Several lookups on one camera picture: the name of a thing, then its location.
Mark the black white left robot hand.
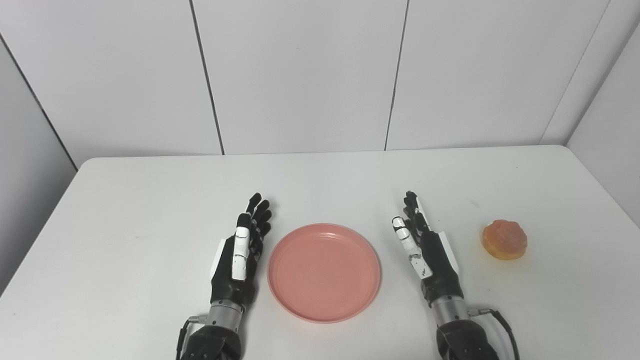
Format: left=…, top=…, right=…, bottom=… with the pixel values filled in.
left=210, top=192, right=273, bottom=307

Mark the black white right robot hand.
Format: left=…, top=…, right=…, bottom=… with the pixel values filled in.
left=391, top=190, right=464, bottom=307

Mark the orange cream puff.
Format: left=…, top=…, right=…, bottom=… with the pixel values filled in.
left=481, top=219, right=528, bottom=261

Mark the pink round plate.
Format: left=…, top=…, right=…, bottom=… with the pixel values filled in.
left=267, top=223, right=382, bottom=324

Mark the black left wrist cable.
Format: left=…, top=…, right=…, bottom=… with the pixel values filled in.
left=175, top=315, right=208, bottom=360

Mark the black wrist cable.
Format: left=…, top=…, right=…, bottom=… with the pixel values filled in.
left=469, top=308, right=521, bottom=360
left=175, top=315, right=208, bottom=360

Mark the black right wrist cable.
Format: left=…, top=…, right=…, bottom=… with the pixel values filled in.
left=469, top=308, right=521, bottom=360

